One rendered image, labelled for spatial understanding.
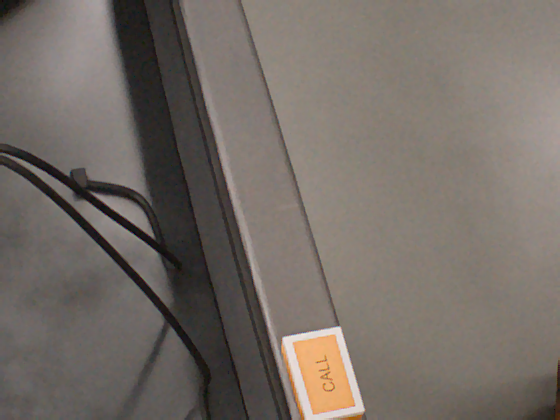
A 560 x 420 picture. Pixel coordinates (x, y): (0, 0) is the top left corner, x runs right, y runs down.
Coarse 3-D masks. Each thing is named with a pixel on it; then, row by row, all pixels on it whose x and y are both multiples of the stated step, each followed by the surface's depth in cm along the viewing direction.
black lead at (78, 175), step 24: (0, 144) 62; (24, 168) 62; (48, 168) 65; (48, 192) 64; (120, 192) 84; (72, 216) 65; (120, 216) 71; (96, 240) 67; (144, 240) 74; (120, 264) 69; (168, 264) 81; (144, 288) 71; (168, 312) 73
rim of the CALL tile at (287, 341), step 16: (288, 336) 65; (304, 336) 65; (320, 336) 65; (336, 336) 65; (288, 352) 65; (352, 384) 64; (304, 400) 63; (304, 416) 63; (320, 416) 63; (336, 416) 63
